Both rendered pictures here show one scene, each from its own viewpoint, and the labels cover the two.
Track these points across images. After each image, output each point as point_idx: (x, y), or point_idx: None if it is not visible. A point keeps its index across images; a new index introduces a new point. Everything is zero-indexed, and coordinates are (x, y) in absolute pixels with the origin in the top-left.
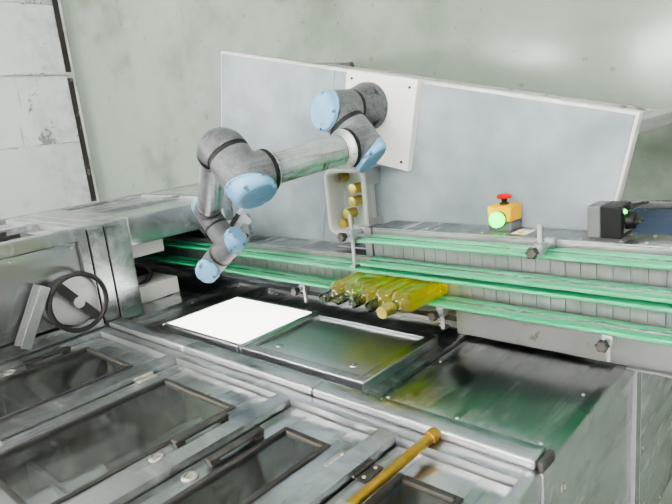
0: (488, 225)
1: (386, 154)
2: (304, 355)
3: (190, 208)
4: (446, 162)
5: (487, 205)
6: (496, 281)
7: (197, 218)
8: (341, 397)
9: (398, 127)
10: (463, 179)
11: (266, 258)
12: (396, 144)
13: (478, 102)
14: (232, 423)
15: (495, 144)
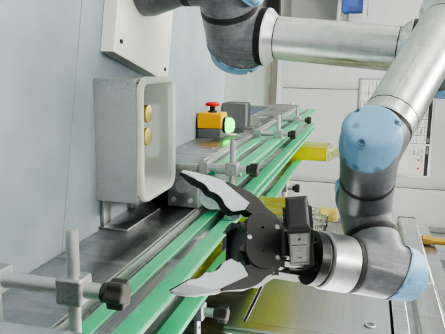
0: (220, 133)
1: (155, 57)
2: (377, 301)
3: None
4: (175, 71)
5: (191, 118)
6: (274, 170)
7: (396, 162)
8: (429, 268)
9: (163, 19)
10: (182, 91)
11: (167, 301)
12: (162, 43)
13: (189, 6)
14: None
15: (195, 54)
